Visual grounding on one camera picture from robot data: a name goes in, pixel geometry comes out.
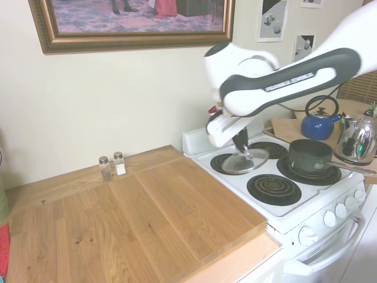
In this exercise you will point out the thick wooden butcher board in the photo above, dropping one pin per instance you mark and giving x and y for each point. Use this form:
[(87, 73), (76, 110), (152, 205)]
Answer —
[(132, 224)]

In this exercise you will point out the white electric stove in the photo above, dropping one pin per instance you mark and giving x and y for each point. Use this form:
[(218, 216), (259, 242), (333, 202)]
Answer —
[(312, 259)]

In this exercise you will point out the large coil burner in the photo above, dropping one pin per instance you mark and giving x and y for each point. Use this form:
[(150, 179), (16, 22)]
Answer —
[(274, 190), (324, 177)]

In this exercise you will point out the medium grey wall print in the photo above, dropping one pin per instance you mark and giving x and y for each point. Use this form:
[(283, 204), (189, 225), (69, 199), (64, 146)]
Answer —
[(304, 48)]

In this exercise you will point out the shiny steel electric kettle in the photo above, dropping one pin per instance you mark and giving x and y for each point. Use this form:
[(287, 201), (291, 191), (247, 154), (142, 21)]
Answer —
[(356, 140)]

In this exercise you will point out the light wood countertop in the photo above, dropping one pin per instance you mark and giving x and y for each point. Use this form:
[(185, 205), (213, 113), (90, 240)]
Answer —
[(250, 257)]

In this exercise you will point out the red fabric item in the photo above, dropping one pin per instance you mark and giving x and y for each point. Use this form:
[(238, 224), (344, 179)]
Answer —
[(3, 250)]

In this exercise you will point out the salt shaker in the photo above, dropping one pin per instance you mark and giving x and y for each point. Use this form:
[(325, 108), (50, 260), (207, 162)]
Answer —
[(119, 166)]

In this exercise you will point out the white stove knob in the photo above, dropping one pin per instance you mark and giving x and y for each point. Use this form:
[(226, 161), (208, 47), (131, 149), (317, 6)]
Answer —
[(360, 194), (350, 202), (340, 209), (329, 218)]

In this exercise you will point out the green plant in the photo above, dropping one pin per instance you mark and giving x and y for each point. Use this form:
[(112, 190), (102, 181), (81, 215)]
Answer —
[(374, 107)]

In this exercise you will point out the glass pot lid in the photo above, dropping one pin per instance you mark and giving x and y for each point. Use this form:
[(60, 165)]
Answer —
[(235, 165)]

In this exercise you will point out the blue enamel kettle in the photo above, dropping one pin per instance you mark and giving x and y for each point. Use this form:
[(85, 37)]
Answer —
[(316, 128)]

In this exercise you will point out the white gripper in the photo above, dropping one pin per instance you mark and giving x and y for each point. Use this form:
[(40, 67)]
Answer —
[(222, 129)]

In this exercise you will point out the large grey wall print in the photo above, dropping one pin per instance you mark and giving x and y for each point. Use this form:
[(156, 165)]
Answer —
[(272, 20)]

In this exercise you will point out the gold framed painting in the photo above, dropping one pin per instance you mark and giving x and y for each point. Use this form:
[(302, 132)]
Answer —
[(132, 17)]

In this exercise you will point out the green ribbed container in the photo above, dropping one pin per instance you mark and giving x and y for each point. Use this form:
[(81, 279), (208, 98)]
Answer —
[(3, 200)]

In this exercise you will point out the small coil burner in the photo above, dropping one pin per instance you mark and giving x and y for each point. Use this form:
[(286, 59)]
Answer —
[(216, 162), (274, 150)]

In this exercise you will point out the woven wicker furniture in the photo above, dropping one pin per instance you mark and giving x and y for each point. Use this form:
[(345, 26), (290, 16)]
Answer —
[(359, 87)]

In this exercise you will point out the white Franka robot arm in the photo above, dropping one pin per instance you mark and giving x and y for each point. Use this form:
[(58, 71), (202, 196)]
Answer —
[(250, 100)]

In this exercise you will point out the small grey wall print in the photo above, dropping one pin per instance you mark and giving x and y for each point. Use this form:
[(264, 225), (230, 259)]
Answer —
[(310, 3)]

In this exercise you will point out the pepper shaker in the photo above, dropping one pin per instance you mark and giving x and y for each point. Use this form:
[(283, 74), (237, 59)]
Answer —
[(105, 171)]

